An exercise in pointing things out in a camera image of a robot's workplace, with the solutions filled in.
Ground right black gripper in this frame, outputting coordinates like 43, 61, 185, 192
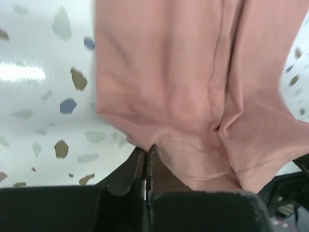
258, 154, 309, 218

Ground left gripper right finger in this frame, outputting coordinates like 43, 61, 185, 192
146, 146, 272, 232

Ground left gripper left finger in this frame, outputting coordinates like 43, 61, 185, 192
0, 148, 145, 232

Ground dusty pink printed t-shirt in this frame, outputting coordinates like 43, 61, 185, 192
95, 0, 309, 192

